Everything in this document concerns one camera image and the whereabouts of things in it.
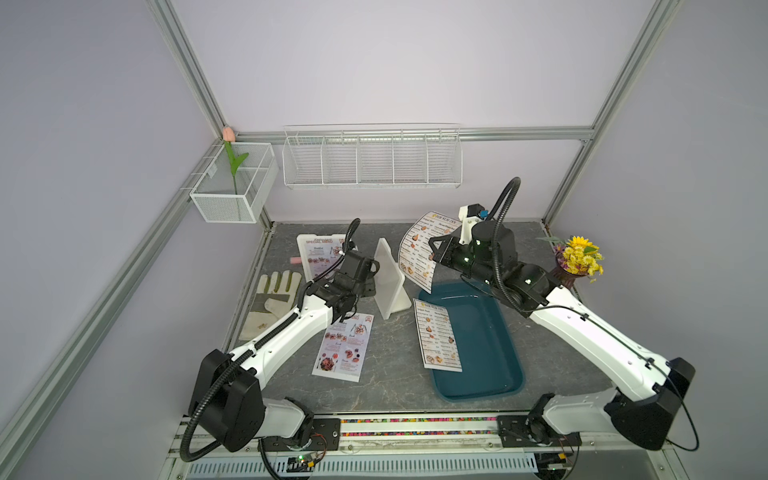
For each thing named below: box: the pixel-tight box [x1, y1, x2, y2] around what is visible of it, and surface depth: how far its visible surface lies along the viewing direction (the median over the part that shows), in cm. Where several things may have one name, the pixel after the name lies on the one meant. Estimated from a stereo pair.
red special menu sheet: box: [312, 313, 374, 383], surface depth 89 cm
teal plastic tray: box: [415, 282, 525, 402], surface depth 86 cm
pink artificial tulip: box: [222, 126, 249, 195], surface depth 92 cm
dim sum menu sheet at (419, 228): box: [398, 211, 463, 294], surface depth 74 cm
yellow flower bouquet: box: [536, 236, 604, 282], surface depth 80 cm
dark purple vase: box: [552, 254, 586, 288], surface depth 84 cm
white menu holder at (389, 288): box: [374, 238, 412, 320], surface depth 88 cm
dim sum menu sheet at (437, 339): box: [413, 298, 463, 372], surface depth 87 cm
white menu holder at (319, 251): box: [296, 234, 346, 281], surface depth 93 cm
